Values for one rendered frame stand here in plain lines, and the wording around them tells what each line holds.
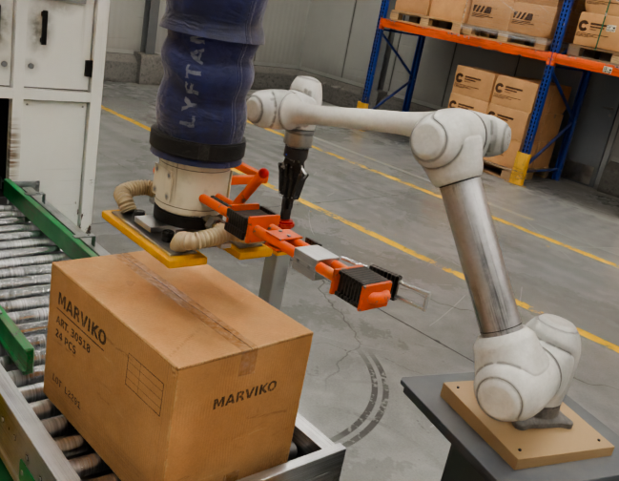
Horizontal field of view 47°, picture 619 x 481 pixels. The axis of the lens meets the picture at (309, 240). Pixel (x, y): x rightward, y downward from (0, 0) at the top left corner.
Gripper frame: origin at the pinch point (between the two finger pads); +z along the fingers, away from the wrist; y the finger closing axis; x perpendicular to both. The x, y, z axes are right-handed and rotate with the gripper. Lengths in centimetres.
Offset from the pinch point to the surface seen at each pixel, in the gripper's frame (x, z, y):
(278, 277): 1.1, 22.6, -2.8
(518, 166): -625, 87, 305
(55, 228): 28, 45, 110
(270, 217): 49, -18, -51
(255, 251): 41, -5, -39
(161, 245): 63, -5, -32
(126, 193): 60, -10, -8
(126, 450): 70, 44, -38
